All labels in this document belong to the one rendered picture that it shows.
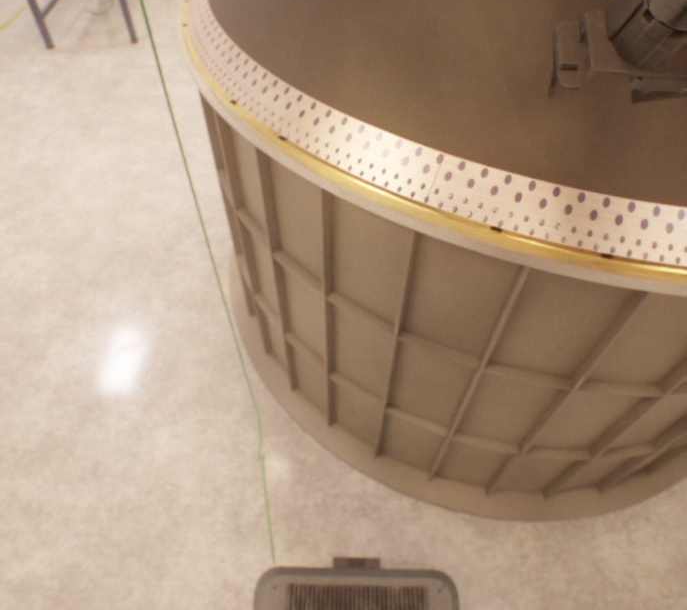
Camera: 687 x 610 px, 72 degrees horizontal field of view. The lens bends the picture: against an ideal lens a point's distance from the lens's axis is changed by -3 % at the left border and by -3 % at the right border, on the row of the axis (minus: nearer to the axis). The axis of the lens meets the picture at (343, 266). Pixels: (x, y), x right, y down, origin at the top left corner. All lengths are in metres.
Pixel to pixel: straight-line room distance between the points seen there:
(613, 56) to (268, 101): 0.64
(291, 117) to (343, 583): 1.13
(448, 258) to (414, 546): 1.09
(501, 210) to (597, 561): 1.35
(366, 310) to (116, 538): 1.14
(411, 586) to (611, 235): 1.02
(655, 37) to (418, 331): 0.76
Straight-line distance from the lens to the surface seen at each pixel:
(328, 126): 0.89
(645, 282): 0.84
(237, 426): 1.88
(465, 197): 0.80
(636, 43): 0.53
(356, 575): 1.46
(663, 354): 1.12
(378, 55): 0.86
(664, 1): 0.49
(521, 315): 0.97
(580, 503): 1.91
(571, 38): 0.56
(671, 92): 0.60
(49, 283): 2.54
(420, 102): 0.82
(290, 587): 1.46
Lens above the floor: 1.70
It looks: 49 degrees down
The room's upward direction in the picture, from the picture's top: 1 degrees clockwise
